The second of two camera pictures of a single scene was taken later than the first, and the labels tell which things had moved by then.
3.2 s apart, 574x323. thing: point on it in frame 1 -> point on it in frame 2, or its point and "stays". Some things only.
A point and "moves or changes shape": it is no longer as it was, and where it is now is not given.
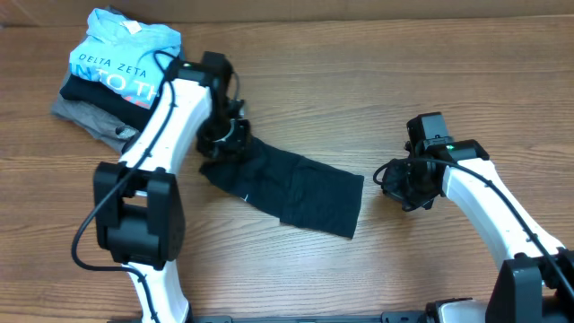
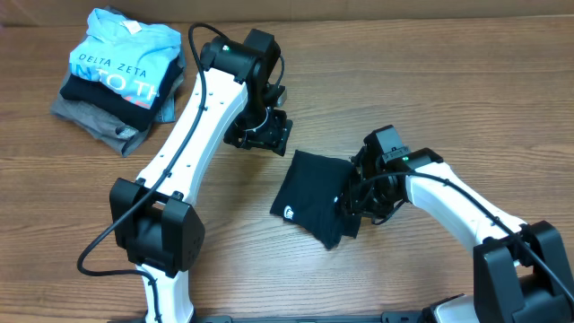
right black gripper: x=404 y=185 -> x=354 y=189
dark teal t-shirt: x=300 y=191 moves or changes shape
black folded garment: x=101 y=98 stays
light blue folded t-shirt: x=129 y=57 stays
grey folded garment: x=110 y=132 stays
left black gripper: x=243 y=140 -> x=275 y=138
